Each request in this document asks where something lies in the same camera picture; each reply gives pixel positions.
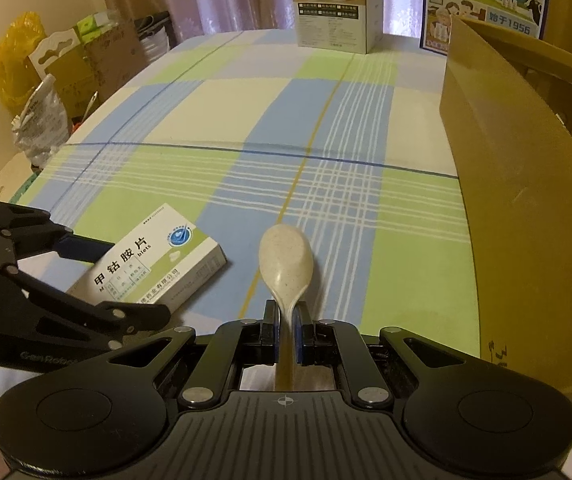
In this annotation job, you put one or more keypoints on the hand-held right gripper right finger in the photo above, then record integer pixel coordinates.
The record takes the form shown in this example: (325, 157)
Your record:
(302, 340)

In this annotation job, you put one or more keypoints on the checked tablecloth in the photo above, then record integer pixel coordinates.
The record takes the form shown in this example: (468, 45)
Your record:
(316, 135)

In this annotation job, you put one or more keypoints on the brown cardboard box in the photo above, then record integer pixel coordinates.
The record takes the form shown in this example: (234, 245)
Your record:
(516, 210)

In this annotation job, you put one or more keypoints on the beige speckled spoon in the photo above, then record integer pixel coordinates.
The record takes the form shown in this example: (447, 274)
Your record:
(286, 260)

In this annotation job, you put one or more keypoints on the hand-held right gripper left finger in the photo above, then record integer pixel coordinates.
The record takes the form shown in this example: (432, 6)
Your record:
(271, 335)

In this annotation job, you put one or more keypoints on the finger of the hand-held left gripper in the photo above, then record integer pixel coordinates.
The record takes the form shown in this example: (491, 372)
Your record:
(135, 317)
(80, 247)

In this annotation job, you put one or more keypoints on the green tissue packs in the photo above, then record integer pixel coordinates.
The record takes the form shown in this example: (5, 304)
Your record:
(90, 25)

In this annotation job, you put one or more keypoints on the white product box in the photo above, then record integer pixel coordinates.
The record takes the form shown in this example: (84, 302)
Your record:
(331, 25)

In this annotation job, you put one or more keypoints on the yellow plastic bag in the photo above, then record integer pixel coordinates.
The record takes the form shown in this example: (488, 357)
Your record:
(10, 60)

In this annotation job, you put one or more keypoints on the open brown cardboard carton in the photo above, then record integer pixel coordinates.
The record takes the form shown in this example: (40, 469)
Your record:
(110, 55)

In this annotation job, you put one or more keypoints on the blue milk carton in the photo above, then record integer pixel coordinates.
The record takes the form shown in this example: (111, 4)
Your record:
(486, 0)

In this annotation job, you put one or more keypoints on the white plastic bag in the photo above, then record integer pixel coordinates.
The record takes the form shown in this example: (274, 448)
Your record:
(40, 110)

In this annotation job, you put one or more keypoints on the white cardboard hang tab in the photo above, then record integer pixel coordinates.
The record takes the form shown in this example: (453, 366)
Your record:
(53, 52)

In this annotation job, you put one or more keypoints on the white medicine box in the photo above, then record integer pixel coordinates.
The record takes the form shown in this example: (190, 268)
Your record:
(155, 260)

